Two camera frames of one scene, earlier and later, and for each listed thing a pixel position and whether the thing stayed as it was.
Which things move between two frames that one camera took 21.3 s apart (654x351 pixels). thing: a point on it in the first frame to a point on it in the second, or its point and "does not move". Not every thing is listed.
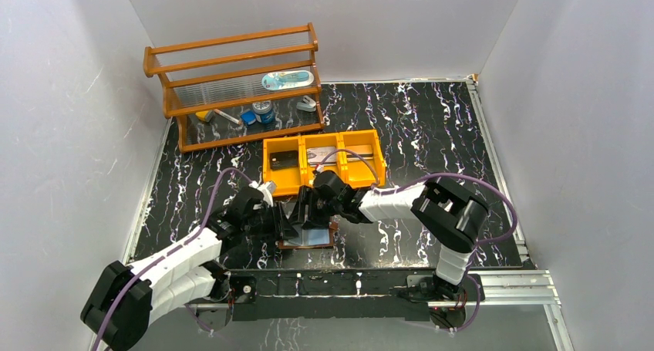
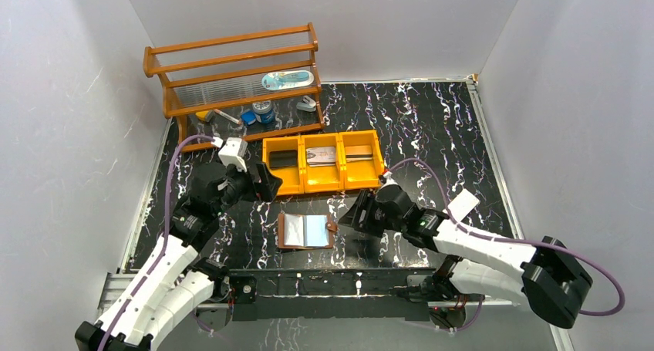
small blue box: [248, 117] does not move
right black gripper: [311, 207] to [366, 211]
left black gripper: [274, 221] to [257, 180]
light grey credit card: [316, 155] does not move
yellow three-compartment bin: [354, 157] does not move
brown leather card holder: [311, 237] does not move
